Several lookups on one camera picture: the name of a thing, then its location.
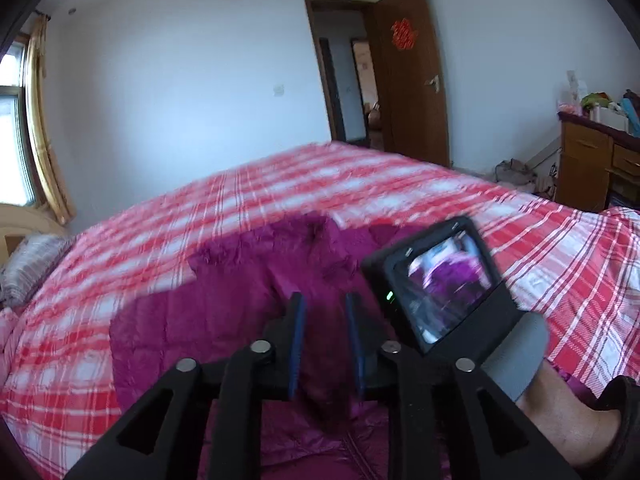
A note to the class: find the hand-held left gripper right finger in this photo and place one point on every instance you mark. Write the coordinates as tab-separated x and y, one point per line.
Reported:
354	330

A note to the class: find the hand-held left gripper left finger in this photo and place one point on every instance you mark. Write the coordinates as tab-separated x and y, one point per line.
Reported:
298	330

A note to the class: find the magenta down jacket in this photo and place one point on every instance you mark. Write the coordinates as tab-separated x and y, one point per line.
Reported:
225	320

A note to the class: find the person's right forearm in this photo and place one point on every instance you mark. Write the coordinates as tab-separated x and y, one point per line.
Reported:
560	420

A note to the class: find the grey bag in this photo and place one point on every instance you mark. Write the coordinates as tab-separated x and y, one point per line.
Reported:
515	175

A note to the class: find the brown wooden door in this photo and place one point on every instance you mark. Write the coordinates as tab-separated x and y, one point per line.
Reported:
415	120

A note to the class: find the bed with red plaid sheet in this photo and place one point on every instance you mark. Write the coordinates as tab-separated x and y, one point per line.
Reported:
150	240

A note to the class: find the wooden desk with drawers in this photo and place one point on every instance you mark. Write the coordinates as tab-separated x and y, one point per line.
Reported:
582	165

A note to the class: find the white box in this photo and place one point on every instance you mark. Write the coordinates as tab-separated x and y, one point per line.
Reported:
610	119

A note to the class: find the green and red item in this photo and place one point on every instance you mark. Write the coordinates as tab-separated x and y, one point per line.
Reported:
596	100

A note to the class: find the red paper door decoration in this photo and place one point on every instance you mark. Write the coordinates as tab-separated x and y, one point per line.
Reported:
405	34

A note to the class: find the blue container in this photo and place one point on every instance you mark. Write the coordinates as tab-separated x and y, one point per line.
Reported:
632	112

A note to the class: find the grey striped pillow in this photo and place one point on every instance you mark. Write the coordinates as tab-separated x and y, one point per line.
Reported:
35	265

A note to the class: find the beige headboard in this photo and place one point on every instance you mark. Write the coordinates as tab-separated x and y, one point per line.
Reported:
20	220

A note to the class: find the yellow curtain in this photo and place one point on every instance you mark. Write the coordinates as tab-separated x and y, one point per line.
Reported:
42	150

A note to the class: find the window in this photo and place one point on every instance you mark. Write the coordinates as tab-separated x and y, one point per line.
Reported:
12	135

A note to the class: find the white wall switch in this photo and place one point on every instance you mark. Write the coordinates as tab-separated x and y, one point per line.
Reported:
278	90

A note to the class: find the dark wooden door frame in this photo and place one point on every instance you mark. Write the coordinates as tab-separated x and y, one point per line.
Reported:
315	60

